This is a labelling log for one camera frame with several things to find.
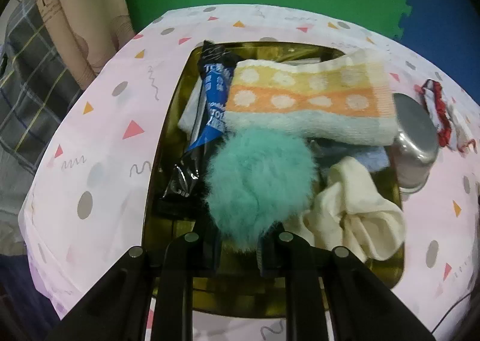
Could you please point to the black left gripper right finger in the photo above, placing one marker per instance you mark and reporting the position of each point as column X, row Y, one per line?
column 265, row 253

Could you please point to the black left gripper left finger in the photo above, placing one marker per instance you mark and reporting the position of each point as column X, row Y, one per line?
column 207, row 254

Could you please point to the teal fluffy pompom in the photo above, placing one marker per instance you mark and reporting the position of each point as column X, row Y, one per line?
column 257, row 178

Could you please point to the cream white cloth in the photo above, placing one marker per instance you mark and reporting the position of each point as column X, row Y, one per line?
column 351, row 213

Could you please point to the light blue small towel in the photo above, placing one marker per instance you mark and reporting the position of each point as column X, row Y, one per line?
column 360, row 158

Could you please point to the orange yellow dotted towel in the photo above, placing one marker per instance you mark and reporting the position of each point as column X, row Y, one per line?
column 347, row 99

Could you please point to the blue black snack packet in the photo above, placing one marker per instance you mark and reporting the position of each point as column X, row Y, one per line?
column 216, row 68

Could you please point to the gold rectangular tin box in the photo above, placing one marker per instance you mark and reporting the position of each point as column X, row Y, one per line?
column 237, row 288

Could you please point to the pink patterned tablecloth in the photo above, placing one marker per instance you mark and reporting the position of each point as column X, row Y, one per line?
column 87, row 201

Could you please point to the stainless steel bowl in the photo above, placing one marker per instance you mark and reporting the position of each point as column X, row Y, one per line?
column 416, row 145

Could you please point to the white knit red-trimmed glove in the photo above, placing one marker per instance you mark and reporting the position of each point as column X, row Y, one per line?
column 462, row 137

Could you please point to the red white fabric pouch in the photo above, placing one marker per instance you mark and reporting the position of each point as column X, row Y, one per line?
column 433, row 101

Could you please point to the grey plaid blanket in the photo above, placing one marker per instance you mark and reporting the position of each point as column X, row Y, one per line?
column 37, row 89

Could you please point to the beige printed curtain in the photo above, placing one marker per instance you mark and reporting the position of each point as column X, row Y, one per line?
column 86, row 33

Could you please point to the blue foam wall mat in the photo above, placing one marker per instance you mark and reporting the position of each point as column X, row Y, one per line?
column 445, row 32

